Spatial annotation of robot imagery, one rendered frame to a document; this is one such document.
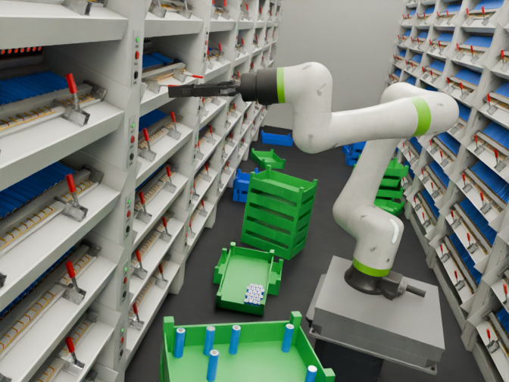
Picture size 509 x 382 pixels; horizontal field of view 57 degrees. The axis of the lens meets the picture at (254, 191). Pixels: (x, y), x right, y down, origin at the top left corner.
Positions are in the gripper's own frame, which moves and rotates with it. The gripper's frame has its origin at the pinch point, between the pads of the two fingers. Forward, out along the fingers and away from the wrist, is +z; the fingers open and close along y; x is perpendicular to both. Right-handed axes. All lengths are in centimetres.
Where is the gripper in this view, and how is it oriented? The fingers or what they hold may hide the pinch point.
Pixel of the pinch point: (182, 91)
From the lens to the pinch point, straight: 132.0
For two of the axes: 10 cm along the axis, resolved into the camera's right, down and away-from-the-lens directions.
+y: 1.2, -3.3, 9.4
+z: -9.9, 0.2, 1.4
